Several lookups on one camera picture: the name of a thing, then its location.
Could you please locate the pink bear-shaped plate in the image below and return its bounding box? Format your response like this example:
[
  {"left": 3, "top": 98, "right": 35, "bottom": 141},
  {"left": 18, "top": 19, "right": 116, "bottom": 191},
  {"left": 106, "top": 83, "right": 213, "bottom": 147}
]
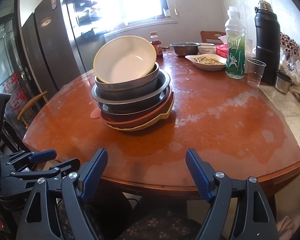
[{"left": 90, "top": 86, "right": 174, "bottom": 129}]

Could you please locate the yellow shell-shaped plate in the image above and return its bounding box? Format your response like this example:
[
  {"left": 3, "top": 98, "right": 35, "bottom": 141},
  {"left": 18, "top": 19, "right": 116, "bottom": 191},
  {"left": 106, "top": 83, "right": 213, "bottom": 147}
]
[{"left": 105, "top": 102, "right": 173, "bottom": 132}]

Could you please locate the large steel bowl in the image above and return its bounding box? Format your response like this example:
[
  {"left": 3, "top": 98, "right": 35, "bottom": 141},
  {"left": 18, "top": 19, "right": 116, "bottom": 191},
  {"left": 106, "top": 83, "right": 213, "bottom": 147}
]
[{"left": 91, "top": 69, "right": 171, "bottom": 105}]

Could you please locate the small steel bowl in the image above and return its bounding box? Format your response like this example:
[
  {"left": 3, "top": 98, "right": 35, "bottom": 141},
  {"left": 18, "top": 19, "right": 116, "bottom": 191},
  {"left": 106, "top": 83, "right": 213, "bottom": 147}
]
[{"left": 95, "top": 62, "right": 159, "bottom": 92}]

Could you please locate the yellow bowl with handle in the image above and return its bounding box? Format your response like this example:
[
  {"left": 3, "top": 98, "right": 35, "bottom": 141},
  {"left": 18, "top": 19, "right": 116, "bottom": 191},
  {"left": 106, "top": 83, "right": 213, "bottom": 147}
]
[{"left": 93, "top": 35, "right": 157, "bottom": 83}]

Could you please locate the shallow steel pan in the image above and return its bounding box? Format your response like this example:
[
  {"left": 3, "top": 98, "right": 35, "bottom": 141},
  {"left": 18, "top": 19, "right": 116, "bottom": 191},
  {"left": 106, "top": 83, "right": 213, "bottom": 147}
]
[{"left": 97, "top": 85, "right": 171, "bottom": 122}]

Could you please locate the yellow wooden chair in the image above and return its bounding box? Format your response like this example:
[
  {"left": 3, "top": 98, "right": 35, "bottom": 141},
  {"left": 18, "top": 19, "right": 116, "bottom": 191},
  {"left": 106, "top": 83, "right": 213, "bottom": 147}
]
[{"left": 17, "top": 90, "right": 47, "bottom": 128}]

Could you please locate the glass display cabinet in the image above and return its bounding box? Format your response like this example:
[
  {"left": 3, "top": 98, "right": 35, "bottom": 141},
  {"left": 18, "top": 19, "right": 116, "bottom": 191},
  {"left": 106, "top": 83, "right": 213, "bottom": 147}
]
[{"left": 0, "top": 0, "right": 39, "bottom": 119}]

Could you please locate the written paper sheet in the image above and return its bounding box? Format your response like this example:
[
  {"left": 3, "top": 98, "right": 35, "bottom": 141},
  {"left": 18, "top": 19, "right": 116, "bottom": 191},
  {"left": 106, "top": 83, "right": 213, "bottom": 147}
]
[{"left": 259, "top": 85, "right": 300, "bottom": 148}]

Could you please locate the white dish of beans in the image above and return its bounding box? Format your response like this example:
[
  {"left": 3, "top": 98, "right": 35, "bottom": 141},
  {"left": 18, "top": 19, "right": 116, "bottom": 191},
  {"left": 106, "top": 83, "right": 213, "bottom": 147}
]
[{"left": 185, "top": 54, "right": 226, "bottom": 71}]

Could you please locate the clear plastic cup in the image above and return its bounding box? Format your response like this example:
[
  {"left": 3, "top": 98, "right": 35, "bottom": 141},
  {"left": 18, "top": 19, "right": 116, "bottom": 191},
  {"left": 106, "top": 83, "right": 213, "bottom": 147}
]
[{"left": 247, "top": 58, "right": 266, "bottom": 88}]

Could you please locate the small steel cup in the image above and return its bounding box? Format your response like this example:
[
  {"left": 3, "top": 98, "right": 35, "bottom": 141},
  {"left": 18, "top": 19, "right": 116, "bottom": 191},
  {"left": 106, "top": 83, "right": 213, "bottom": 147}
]
[{"left": 275, "top": 72, "right": 292, "bottom": 94}]

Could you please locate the red tissue pack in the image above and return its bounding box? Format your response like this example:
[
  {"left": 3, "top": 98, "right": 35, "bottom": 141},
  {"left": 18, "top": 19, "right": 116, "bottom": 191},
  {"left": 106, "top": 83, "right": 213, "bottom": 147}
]
[{"left": 215, "top": 44, "right": 228, "bottom": 58}]

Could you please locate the white ceramic bowl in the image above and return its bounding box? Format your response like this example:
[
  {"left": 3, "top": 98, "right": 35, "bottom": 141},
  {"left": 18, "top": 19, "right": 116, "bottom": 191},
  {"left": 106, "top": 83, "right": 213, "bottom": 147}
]
[{"left": 198, "top": 43, "right": 216, "bottom": 55}]

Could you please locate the steel bowl at back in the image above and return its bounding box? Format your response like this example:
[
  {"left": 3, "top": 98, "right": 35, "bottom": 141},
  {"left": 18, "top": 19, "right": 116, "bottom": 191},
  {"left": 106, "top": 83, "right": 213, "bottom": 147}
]
[{"left": 170, "top": 42, "right": 200, "bottom": 57}]

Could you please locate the grey refrigerator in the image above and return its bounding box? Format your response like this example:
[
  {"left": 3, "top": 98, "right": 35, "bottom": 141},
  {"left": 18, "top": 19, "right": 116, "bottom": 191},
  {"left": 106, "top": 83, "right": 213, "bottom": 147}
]
[{"left": 17, "top": 0, "right": 108, "bottom": 93}]

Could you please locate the wooden chair back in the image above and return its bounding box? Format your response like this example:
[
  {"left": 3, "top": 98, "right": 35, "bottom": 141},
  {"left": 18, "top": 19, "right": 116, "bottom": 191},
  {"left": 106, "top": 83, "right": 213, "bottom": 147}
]
[{"left": 200, "top": 31, "right": 226, "bottom": 44}]

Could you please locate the brown sauce bottle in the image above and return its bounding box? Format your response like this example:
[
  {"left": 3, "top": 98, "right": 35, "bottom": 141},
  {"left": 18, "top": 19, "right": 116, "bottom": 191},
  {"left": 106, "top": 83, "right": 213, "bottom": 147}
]
[{"left": 150, "top": 31, "right": 163, "bottom": 58}]

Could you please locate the green drink bottle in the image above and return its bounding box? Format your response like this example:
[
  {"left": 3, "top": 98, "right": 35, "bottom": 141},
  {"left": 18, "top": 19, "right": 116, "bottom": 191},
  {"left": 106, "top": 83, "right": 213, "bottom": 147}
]
[{"left": 225, "top": 7, "right": 246, "bottom": 80}]

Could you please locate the window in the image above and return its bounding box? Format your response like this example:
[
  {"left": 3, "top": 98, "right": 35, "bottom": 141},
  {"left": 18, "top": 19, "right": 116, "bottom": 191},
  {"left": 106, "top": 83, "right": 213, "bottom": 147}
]
[{"left": 66, "top": 0, "right": 176, "bottom": 36}]

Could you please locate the black thermos flask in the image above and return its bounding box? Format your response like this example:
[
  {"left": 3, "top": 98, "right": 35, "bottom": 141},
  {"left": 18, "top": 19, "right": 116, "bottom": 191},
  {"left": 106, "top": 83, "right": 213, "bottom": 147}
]
[{"left": 255, "top": 0, "right": 280, "bottom": 85}]

